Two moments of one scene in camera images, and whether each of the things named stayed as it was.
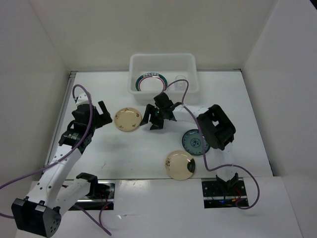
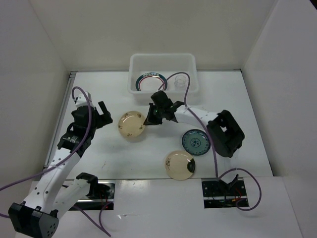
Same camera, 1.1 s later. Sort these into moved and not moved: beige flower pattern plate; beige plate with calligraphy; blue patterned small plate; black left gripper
Moved: beige flower pattern plate
Not moved: black left gripper; blue patterned small plate; beige plate with calligraphy
